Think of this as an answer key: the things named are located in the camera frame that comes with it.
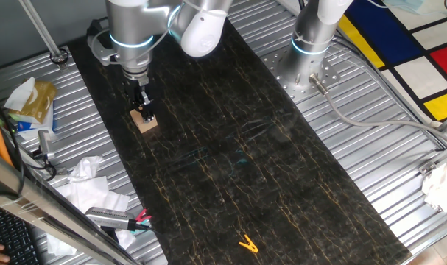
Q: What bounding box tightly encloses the black camera cable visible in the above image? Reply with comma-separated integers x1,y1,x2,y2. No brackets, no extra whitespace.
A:
129,220,165,236

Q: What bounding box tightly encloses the metal pole with ring base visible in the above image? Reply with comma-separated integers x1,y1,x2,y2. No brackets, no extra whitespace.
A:
18,0,69,71

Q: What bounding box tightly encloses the white paper sheet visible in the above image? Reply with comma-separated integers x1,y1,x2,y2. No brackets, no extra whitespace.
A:
46,175,138,257

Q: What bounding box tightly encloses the small wooden cube block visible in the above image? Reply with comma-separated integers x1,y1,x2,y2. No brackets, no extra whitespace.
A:
130,107,159,134

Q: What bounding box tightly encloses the metal corner bracket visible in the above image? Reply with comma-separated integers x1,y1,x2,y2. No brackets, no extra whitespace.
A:
417,160,438,177

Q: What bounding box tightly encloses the aluminium frame beam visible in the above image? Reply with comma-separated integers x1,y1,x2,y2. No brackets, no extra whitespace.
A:
0,146,139,265

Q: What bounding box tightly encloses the colourful squares floor mat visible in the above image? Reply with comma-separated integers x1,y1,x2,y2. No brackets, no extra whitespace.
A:
337,0,447,122

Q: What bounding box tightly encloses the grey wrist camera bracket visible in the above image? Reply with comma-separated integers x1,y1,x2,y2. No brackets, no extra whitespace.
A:
87,31,121,67

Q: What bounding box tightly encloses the light blue face mask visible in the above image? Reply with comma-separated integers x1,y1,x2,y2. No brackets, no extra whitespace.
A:
381,0,429,16

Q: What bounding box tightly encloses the yellow tissue pack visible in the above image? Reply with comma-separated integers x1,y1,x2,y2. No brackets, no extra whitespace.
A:
18,79,57,125

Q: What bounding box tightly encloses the grey box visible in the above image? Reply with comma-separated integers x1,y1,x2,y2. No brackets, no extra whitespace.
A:
372,39,407,72

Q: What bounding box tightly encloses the black keyboard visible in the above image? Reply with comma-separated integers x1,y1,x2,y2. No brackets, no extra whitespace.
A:
0,202,40,265

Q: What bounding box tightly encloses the white tissue sheet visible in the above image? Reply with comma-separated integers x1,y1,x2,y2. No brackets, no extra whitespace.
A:
4,76,37,112

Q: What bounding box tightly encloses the orange clothespin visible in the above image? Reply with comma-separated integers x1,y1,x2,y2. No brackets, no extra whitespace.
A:
238,234,260,254

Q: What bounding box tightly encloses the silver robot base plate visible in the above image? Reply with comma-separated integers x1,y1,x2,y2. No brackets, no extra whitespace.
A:
261,47,342,104

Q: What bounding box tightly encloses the crumpled white tissue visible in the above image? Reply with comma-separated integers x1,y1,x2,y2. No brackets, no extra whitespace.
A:
68,155,105,183

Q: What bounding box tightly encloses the red clothespin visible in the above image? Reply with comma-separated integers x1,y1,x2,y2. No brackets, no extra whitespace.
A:
134,208,152,224

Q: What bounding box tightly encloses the teal clothespin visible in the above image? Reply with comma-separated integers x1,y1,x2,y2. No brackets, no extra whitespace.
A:
131,219,151,233

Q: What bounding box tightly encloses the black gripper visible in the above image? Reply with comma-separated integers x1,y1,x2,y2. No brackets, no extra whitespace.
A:
124,77,156,124

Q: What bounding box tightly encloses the black gold-veined marble mat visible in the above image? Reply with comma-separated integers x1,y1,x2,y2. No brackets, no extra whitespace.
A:
67,3,412,265

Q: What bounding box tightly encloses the blue white tissue pack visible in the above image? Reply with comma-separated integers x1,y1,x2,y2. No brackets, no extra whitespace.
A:
9,102,57,141

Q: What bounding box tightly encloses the white cloth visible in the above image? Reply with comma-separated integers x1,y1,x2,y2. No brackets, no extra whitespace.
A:
420,154,447,213

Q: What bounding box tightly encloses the silver depth camera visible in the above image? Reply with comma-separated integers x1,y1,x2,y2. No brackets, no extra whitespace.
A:
85,206,136,232

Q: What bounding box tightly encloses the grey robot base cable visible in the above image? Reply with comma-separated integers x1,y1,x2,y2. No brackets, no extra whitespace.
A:
308,73,447,146

